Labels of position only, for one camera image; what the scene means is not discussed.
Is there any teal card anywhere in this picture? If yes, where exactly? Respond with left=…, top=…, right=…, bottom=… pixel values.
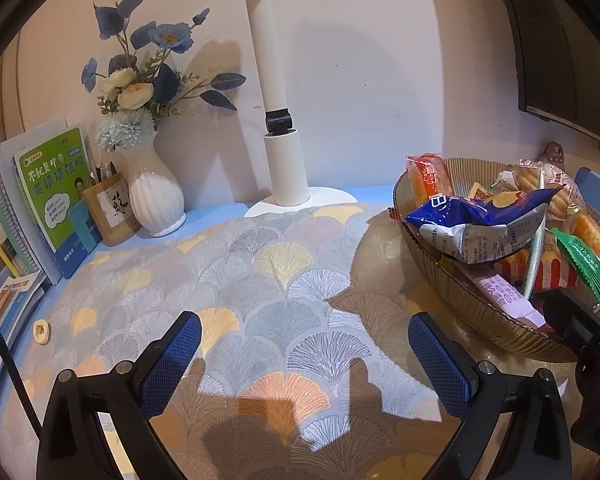
left=69, top=202, right=103, bottom=253

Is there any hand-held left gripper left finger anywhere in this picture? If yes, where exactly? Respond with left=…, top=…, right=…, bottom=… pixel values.
left=36, top=310, right=203, bottom=480

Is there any green cover book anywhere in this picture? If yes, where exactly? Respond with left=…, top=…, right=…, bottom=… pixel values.
left=12, top=127, right=103, bottom=256

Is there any blue snack bag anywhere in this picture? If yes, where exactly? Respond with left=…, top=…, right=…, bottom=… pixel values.
left=402, top=186, right=566, bottom=265

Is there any brown wall hook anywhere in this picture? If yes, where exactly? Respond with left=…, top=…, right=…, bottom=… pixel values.
left=544, top=141, right=567, bottom=167

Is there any wooden pen holder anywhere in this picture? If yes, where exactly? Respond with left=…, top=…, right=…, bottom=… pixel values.
left=82, top=174, right=142, bottom=247

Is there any pink snack packet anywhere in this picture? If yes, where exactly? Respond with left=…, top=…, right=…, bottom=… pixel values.
left=467, top=262, right=548, bottom=333

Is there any bunch of pens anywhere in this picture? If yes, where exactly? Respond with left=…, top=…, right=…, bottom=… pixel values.
left=87, top=160, right=121, bottom=186

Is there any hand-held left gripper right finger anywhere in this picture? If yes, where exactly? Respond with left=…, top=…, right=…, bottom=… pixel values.
left=407, top=311, right=573, bottom=480

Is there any white desk lamp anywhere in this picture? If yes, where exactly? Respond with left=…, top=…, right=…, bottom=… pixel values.
left=239, top=0, right=361, bottom=218

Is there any row of upright books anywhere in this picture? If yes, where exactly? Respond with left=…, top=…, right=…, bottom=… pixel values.
left=0, top=117, right=88, bottom=286

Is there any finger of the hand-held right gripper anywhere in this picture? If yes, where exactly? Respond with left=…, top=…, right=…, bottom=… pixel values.
left=542, top=287, right=600, bottom=356

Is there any red striped bread bag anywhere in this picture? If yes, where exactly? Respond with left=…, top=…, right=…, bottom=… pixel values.
left=495, top=247, right=581, bottom=292

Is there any clear biscuit packet red label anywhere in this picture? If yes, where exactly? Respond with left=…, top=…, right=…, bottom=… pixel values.
left=497, top=159, right=586, bottom=221

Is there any black monitor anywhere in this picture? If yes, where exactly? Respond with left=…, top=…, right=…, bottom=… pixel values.
left=482, top=0, right=600, bottom=148

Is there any black cable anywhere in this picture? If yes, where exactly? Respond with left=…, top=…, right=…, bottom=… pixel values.
left=0, top=295, right=43, bottom=433

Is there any fan patterned tablecloth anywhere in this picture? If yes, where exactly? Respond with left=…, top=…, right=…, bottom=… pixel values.
left=10, top=202, right=600, bottom=480

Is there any amber ribbed glass bowl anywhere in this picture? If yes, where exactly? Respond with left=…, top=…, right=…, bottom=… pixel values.
left=392, top=157, right=600, bottom=363

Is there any stack of flat books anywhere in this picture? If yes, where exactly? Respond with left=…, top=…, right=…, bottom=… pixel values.
left=0, top=267, right=48, bottom=406

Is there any green snack packet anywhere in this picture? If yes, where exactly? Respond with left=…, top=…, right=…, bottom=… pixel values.
left=549, top=226, right=600, bottom=306

